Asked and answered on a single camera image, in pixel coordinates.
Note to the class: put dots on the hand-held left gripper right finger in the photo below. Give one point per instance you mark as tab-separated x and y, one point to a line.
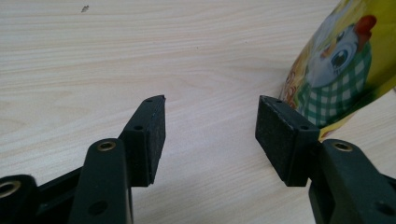
289	146

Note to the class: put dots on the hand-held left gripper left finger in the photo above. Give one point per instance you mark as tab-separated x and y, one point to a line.
144	146

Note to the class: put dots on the yellow seasoning bag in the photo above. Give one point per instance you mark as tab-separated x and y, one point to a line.
345	68

